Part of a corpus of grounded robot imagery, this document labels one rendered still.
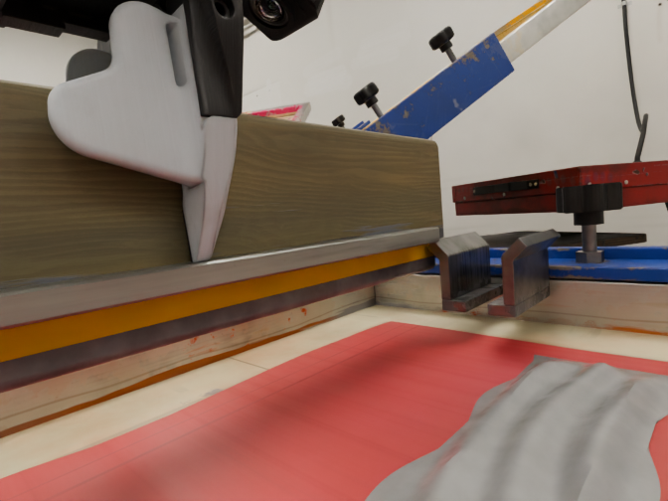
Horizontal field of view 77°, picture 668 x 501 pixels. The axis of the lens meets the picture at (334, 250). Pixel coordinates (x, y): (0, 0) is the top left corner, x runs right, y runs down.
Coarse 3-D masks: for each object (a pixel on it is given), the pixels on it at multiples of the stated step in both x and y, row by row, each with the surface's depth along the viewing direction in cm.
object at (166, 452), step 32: (96, 448) 20; (128, 448) 20; (160, 448) 20; (192, 448) 19; (224, 448) 19; (0, 480) 18; (32, 480) 18; (64, 480) 18; (96, 480) 17; (128, 480) 17; (160, 480) 17; (192, 480) 17; (224, 480) 17; (256, 480) 16
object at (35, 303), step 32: (224, 256) 18; (256, 256) 18; (288, 256) 19; (320, 256) 21; (352, 256) 23; (32, 288) 12; (64, 288) 13; (96, 288) 13; (128, 288) 14; (160, 288) 15; (192, 288) 16; (0, 320) 12; (32, 320) 12
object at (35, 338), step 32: (384, 256) 28; (416, 256) 31; (224, 288) 20; (256, 288) 21; (288, 288) 22; (64, 320) 15; (96, 320) 16; (128, 320) 16; (160, 320) 17; (0, 352) 14; (32, 352) 14
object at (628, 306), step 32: (384, 288) 44; (416, 288) 41; (576, 288) 32; (608, 288) 30; (640, 288) 29; (256, 320) 34; (288, 320) 36; (320, 320) 39; (544, 320) 33; (576, 320) 32; (608, 320) 30; (640, 320) 29; (160, 352) 28; (192, 352) 30; (224, 352) 32; (32, 384) 23; (64, 384) 24; (96, 384) 25; (128, 384) 27; (0, 416) 22; (32, 416) 23
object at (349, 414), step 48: (384, 336) 34; (432, 336) 32; (480, 336) 31; (240, 384) 26; (288, 384) 26; (336, 384) 25; (384, 384) 24; (432, 384) 24; (480, 384) 23; (240, 432) 20; (288, 432) 20; (336, 432) 20; (384, 432) 19; (432, 432) 19; (288, 480) 16; (336, 480) 16
